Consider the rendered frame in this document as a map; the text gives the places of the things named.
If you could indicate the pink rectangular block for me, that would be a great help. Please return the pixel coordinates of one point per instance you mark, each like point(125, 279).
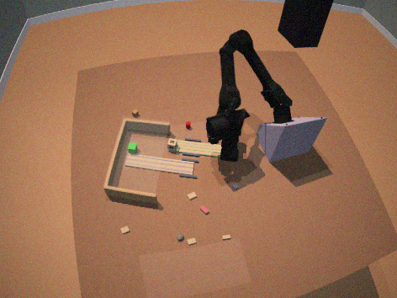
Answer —
point(204, 209)

